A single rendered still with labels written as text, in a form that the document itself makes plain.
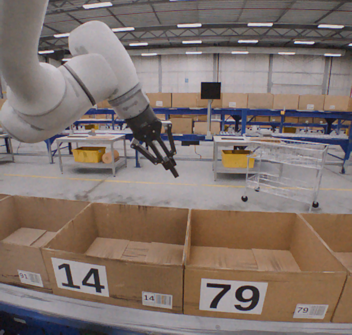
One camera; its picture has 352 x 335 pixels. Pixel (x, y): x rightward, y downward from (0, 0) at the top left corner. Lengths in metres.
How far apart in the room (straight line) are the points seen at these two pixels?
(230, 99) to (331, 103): 2.34
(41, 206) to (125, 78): 0.73
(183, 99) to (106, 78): 4.52
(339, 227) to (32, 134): 0.98
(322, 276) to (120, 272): 0.49
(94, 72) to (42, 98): 0.11
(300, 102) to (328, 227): 4.62
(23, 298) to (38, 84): 0.62
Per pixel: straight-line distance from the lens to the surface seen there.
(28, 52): 0.34
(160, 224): 0.83
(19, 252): 0.75
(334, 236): 0.97
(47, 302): 0.76
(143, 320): 0.65
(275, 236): 0.88
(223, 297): 0.60
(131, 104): 0.48
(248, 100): 5.03
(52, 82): 0.41
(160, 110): 4.95
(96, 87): 0.45
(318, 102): 5.59
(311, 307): 0.69
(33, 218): 1.10
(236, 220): 0.81
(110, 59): 0.46
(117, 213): 0.85
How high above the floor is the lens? 1.42
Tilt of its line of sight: 15 degrees down
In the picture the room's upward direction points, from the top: straight up
